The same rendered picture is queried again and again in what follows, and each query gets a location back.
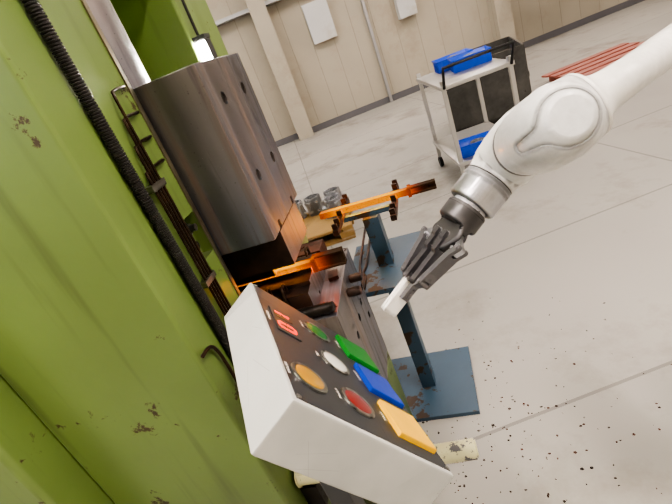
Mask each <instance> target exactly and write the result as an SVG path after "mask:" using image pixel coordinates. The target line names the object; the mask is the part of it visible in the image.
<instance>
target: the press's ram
mask: <svg viewBox="0 0 672 504"><path fill-rule="evenodd" d="M133 91H134V92H135V94H136V96H137V98H138V100H139V102H140V104H141V106H142V108H143V109H144V111H145V113H146V115H147V117H148V119H149V121H150V123H151V125H152V126H153V128H154V130H155V132H156V134H157V136H158V138H159V140H160V142H161V143H162V145H163V147H164V149H165V151H166V153H167V155H168V157H169V158H170V160H171V162H172V164H173V166H174V168H175V170H176V172H177V174H178V175H179V177H180V179H181V181H182V183H183V185H184V187H185V189H186V191H187V192H188V194H189V196H190V198H191V200H192V202H193V204H194V206H195V207H196V209H197V211H198V213H199V215H200V217H201V219H202V221H203V223H204V224H205V226H206V228H207V230H208V232H209V234H210V236H211V238H212V240H213V241H214V243H215V245H216V247H217V249H218V251H219V253H220V255H221V256H223V255H226V254H229V253H233V252H236V251H240V250H243V249H246V248H250V247H253V246H257V245H260V244H263V243H267V242H270V241H273V240H275V239H276V237H277V235H278V233H279V231H280V227H281V226H282V225H283V223H284V221H285V218H286V216H287V214H288V212H289V210H290V208H291V206H292V203H293V202H294V200H295V198H296V196H297V193H296V190H295V188H294V186H293V183H292V181H291V178H290V176H289V174H288V171H287V169H286V166H285V164H284V162H283V159H282V157H281V154H280V152H279V150H278V147H277V145H276V143H275V140H274V138H273V135H272V133H271V131H270V128H269V126H268V123H267V121H266V119H265V116H264V114H263V111H262V109H261V107H260V104H259V102H258V100H257V97H256V95H255V92H254V90H253V88H252V85H251V83H250V80H249V78H248V76H247V73H246V71H245V68H244V66H243V64H242V61H241V59H240V56H239V54H238V53H233V54H229V55H225V56H221V57H217V58H214V59H210V60H206V61H202V62H198V63H194V64H191V65H189V66H186V67H184V68H181V69H179V70H177V71H174V72H172V73H169V74H167V75H165V76H162V77H160V78H158V79H155V80H153V81H150V82H148V83H146V84H143V85H141V86H139V87H136V88H134V89H133Z"/></svg>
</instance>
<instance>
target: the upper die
mask: <svg viewBox="0 0 672 504"><path fill-rule="evenodd" d="M306 231H307V229H306V227H305V225H304V222H303V220H302V217H301V215H300V213H299V210H298V208H297V206H296V203H295V201H294V202H293V203H292V206H291V208H290V210H289V212H288V214H287V216H286V218H285V221H284V223H283V225H282V226H281V227H280V231H279V233H278V235H277V237H276V239H275V240H273V241H270V242H267V243H263V244H260V245H257V246H253V247H250V248H246V249H243V250H240V251H236V252H233V253H229V254H226V255H223V256H221V257H222V258H223V260H224V262H225V264H226V266H227V268H228V270H229V272H230V273H231V275H232V277H233V279H234V281H236V280H239V279H243V278H246V277H250V276H254V275H257V274H261V273H264V272H268V271H271V270H275V269H279V268H282V267H286V266H289V265H293V264H295V262H296V259H297V256H298V254H299V251H300V248H301V245H302V242H303V240H304V237H305V234H306Z"/></svg>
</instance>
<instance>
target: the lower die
mask: <svg viewBox="0 0 672 504"><path fill-rule="evenodd" d="M311 256H312V254H310V255H308V257H306V256H303V257H299V258H297V259H296V262H299V261H302V260H306V259H309V258H311ZM324 279H325V271H324V270H322V271H318V272H315V273H314V271H313V269H312V267H311V266H309V267H305V268H301V269H298V270H294V271H290V272H287V273H283V274H280V275H276V276H273V277H270V278H266V279H262V280H259V281H255V282H251V283H252V284H255V285H257V287H259V288H261V289H262V290H265V289H266V288H269V289H270V290H271V292H272V294H273V296H274V297H276V298H278V299H279V300H281V301H283V302H284V303H285V301H284V299H283V297H282V295H281V293H280V285H281V284H285V285H286V287H287V289H288V291H289V292H288V293H286V292H285V290H284V288H283V292H284V294H285V296H286V299H287V301H288V303H289V305H290V306H291V307H293V308H295V309H296V310H297V309H301V308H305V307H309V306H313V305H317V304H319V302H320V297H321V292H322V288H323V283H324ZM248 284H249V283H248ZM248 284H244V285H240V286H237V287H238V289H239V290H240V292H241V294H242V292H243V291H244V290H245V288H246V287H247V286H248ZM319 290H320V293H319Z"/></svg>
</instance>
